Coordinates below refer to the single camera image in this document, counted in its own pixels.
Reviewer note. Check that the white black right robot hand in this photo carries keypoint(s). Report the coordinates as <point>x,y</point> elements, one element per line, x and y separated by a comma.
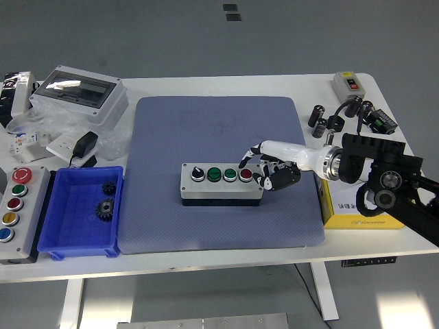
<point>291,152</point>

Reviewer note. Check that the grey four-button control box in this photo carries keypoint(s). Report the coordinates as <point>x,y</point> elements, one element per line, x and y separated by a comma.
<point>219,192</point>

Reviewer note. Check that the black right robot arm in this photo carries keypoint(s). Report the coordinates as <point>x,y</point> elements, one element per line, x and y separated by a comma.
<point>370,154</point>

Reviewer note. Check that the grey five-button control box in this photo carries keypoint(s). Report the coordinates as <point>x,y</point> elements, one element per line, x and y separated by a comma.
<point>29,212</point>

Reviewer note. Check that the black cylindrical capacitor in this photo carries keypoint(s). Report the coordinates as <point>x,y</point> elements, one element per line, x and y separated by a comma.
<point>351,109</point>
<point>320,128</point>
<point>316,116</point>
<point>367,107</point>

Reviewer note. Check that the black hex nut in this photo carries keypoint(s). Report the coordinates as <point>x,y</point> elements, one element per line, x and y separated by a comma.
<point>337,124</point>

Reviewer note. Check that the yellow white carton box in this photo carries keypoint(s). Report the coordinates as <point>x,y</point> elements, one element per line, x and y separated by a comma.
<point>343,222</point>

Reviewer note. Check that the grey-blue table mat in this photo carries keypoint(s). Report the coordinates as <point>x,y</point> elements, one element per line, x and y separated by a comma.
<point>205,130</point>

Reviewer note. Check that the black module green terminal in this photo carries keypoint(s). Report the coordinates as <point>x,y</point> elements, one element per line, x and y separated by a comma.
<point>382,121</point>

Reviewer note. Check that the black table height controller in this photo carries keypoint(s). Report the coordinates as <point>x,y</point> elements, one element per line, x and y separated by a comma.
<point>368,262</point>

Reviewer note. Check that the white table leg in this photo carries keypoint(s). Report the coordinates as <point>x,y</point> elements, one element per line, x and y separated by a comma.
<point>72,305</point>
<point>326,291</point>

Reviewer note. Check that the dark floor plate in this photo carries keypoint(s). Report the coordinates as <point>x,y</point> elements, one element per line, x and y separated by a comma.
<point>233,17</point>
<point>230,7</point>

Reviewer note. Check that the small black bevel gear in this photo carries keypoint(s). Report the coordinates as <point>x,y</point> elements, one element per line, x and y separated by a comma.
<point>108,188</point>

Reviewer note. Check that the grey metal plate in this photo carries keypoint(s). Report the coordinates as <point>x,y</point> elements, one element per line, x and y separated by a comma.
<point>205,323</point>

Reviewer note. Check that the grey clear-lid distribution box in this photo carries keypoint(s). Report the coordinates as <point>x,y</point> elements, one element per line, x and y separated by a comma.
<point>106,106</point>

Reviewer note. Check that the large black bevel gear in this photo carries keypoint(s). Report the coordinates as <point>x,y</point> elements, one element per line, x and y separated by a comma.
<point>105,210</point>

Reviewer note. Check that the black power adapter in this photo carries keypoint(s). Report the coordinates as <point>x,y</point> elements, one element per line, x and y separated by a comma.
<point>85,144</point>

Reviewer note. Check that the blue plastic bin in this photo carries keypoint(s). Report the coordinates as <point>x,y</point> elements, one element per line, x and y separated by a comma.
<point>72,226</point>

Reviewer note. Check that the clear plastic bag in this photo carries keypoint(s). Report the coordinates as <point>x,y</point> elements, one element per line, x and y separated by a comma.
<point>51,120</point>

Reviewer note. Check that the white circuit breaker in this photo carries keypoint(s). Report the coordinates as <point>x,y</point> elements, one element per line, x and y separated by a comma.
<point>29,147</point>

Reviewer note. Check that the white plastic box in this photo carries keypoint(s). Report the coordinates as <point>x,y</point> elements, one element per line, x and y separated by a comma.
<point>22,99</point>

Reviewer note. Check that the shiny black foil package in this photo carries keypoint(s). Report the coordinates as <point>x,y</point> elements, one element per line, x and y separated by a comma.
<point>7,99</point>

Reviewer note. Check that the grey two-button switch box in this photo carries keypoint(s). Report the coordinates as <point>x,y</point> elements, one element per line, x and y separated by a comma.
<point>341,87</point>

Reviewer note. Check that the white wall socket plate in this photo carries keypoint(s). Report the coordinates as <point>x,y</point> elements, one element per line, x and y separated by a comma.
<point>60,145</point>

